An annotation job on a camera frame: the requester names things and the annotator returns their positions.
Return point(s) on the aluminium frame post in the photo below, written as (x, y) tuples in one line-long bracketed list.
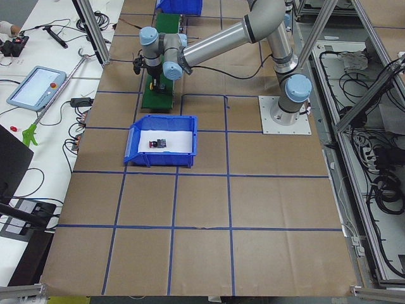
[(88, 19)]

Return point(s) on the blue plastic bin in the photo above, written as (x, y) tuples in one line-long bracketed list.
[(160, 122), (187, 7)]

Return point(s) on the red mushroom push button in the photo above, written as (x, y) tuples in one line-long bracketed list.
[(158, 144)]

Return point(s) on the black flat tool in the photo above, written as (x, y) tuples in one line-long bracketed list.
[(55, 36)]

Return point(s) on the green conveyor belt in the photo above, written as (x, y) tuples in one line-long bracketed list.
[(166, 23)]

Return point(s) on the black power adapter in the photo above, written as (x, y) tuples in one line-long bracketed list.
[(81, 102)]

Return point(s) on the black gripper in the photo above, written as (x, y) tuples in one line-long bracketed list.
[(154, 75)]

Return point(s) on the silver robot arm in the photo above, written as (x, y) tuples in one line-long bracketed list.
[(169, 55)]

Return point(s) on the teach pendant tablet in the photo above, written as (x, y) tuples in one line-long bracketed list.
[(37, 89)]

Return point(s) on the right blue plastic bin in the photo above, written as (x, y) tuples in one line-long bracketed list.
[(187, 7)]

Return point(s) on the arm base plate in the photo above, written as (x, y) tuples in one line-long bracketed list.
[(274, 121)]

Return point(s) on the white foam pad left bin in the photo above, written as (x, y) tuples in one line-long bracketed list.
[(177, 141)]

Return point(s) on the left blue plastic bin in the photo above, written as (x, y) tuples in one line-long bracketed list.
[(160, 122)]

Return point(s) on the reacher grabber tool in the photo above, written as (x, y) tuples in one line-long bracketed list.
[(28, 134)]

